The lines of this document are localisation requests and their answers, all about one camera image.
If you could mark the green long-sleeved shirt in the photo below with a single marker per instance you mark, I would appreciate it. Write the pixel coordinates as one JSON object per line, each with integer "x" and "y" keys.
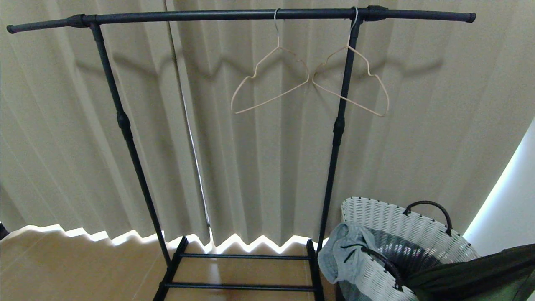
{"x": 468, "y": 271}

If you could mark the black clothes rack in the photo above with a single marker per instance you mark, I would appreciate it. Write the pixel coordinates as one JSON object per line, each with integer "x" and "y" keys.
{"x": 209, "y": 16}

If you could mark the white laundry basket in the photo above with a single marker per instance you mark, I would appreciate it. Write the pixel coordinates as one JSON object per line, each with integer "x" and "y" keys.
{"x": 401, "y": 221}

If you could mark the beige curtain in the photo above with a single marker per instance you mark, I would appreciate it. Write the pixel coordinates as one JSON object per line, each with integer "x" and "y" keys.
{"x": 259, "y": 167}

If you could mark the pale grey shorts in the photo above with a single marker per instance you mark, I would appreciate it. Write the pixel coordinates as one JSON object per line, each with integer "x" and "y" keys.
{"x": 338, "y": 255}

